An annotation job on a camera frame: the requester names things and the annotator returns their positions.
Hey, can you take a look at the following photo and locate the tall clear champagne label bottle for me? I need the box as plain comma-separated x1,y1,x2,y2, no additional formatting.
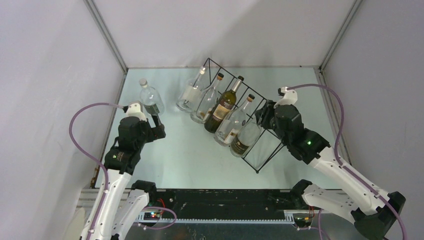
230,116,263,158

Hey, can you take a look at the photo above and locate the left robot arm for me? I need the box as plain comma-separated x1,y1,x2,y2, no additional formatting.
80,115,166,240

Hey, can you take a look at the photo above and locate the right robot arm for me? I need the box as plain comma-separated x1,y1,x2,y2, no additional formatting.
254,100,406,240

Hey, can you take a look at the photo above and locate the clear bottle white frosted label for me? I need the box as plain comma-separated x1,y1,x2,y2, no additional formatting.
176,66,207,113

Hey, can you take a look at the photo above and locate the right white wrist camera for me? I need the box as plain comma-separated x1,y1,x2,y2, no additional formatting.
274,86,298,108

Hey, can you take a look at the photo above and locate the black wire wine rack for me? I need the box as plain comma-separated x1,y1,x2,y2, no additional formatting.
203,58,284,174

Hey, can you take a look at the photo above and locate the clear bottle brown cork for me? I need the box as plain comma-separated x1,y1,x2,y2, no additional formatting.
214,94,255,147

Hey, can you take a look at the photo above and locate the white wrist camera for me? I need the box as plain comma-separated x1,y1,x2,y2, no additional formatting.
123,101,148,122
274,86,298,108

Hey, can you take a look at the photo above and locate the clear bottle cork stopper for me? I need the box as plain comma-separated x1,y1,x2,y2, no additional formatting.
190,72,224,124

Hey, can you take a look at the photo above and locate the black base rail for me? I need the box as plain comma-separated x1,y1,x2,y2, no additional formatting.
76,180,375,233

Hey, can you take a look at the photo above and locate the short clear bottle white cap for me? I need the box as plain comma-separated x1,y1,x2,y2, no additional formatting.
139,78,165,116

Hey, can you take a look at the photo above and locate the dark green wine bottle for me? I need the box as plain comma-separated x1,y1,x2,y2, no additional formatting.
204,75,244,134

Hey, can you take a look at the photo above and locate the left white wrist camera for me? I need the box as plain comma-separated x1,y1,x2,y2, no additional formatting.
123,101,148,122

